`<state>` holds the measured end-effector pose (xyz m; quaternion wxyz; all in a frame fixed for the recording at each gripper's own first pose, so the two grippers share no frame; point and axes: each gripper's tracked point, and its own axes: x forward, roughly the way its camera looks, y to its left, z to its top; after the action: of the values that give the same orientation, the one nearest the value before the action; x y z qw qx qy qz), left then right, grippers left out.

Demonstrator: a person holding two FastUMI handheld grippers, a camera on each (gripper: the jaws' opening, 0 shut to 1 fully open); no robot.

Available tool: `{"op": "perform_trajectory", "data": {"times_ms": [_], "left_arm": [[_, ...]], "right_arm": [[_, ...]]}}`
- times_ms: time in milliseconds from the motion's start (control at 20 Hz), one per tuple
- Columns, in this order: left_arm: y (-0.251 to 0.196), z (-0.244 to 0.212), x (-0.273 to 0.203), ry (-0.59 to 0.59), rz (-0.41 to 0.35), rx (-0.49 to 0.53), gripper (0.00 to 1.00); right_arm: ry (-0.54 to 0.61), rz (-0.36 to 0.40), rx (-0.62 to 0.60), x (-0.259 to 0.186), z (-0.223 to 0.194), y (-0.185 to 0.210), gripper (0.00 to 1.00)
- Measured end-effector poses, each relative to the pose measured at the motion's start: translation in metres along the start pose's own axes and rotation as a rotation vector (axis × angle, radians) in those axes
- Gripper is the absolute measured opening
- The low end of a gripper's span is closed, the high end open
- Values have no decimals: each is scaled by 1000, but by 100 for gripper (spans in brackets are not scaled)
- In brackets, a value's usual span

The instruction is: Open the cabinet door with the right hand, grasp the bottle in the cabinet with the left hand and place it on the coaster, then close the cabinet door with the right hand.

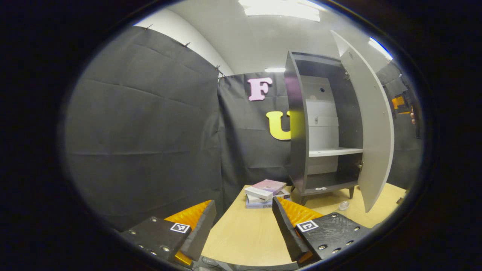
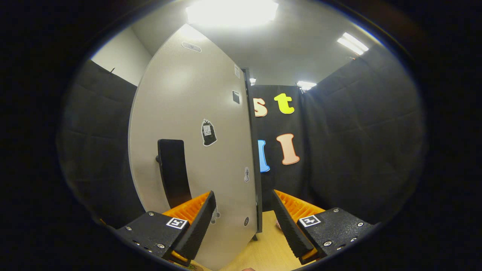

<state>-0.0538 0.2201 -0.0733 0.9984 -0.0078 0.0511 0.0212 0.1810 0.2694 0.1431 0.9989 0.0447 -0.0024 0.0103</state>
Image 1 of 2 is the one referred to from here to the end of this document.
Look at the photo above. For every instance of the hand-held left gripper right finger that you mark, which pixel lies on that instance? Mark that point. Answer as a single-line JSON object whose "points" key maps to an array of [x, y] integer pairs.
{"points": [[287, 233]]}

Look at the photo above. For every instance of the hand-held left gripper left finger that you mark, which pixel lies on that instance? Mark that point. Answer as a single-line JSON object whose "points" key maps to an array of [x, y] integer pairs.
{"points": [[201, 233]]}

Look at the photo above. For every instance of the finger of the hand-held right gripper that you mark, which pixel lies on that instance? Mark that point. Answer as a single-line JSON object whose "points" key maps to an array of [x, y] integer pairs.
{"points": [[400, 105]]}

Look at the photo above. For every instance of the grey cabinet door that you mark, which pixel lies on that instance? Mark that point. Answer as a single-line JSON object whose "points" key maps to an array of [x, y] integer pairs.
{"points": [[376, 143]]}

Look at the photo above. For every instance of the clear plastic bottle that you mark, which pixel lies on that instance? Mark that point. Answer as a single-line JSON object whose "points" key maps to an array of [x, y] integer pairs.
{"points": [[343, 205]]}

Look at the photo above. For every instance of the dark grey cabinet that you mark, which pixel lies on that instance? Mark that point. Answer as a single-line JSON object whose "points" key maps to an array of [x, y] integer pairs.
{"points": [[297, 150]]}

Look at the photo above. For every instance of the blue book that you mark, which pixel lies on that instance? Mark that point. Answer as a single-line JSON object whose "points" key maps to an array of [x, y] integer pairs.
{"points": [[260, 205]]}

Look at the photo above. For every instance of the small white box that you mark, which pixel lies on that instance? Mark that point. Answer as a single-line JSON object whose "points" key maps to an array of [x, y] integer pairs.
{"points": [[258, 193]]}

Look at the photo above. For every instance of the ceiling light panel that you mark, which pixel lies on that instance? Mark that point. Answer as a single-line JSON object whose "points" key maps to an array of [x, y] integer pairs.
{"points": [[381, 48], [275, 70], [280, 9]]}

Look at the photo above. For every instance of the black backdrop cloth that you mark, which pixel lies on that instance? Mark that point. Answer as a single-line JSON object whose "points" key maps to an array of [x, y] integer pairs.
{"points": [[143, 124]]}

